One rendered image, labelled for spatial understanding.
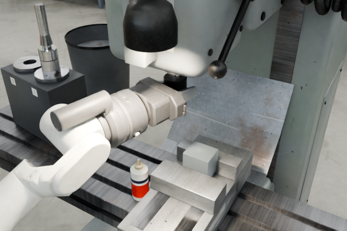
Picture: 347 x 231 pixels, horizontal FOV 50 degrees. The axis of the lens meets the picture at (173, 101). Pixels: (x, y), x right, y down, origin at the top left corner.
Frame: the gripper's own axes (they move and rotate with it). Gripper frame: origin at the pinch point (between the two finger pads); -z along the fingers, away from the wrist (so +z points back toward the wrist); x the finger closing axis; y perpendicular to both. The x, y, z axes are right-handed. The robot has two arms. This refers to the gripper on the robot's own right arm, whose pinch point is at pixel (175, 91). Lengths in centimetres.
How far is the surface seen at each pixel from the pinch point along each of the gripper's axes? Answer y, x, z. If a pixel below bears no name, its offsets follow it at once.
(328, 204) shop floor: 123, 0, -123
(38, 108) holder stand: 15.7, 38.2, 13.3
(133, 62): -11.6, -3.3, 12.6
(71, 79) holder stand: 8.6, 34.0, 4.8
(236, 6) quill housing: -17.8, -8.6, -6.4
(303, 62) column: 4.3, -7.1, -40.2
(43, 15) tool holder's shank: -8.3, 38.2, 7.3
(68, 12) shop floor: 125, 418, -203
